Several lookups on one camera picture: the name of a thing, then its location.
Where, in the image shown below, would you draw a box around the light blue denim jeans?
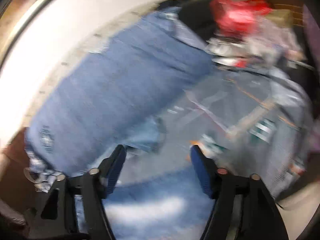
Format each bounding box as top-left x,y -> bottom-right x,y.
74,167 -> 218,240

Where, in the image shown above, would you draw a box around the red plastic bag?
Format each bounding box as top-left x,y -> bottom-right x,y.
209,0 -> 272,38

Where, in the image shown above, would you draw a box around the grey patterned bed sheet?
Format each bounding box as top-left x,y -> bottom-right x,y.
120,68 -> 313,197

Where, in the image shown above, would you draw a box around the blue plaid pillow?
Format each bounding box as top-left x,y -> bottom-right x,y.
25,7 -> 212,176

